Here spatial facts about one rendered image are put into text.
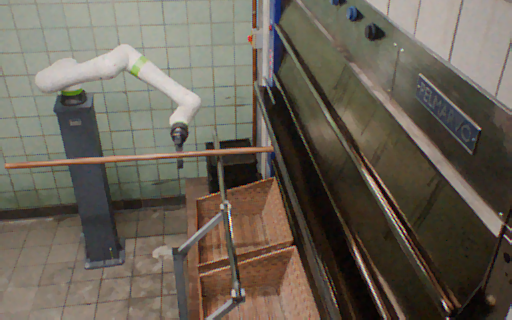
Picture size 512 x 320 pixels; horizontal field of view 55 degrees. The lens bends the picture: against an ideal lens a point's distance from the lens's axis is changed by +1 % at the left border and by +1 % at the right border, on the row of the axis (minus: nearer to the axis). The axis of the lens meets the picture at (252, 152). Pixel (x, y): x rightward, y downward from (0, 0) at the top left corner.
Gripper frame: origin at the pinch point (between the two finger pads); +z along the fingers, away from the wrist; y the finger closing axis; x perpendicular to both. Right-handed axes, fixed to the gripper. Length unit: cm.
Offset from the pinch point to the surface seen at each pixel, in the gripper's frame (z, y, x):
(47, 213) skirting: -115, 116, 111
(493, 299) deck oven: 153, -61, -58
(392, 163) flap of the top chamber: 110, -61, -57
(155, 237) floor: -81, 119, 27
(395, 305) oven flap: 127, -31, -56
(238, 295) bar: 91, 1, -21
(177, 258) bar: 43, 26, 2
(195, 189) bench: -57, 61, -5
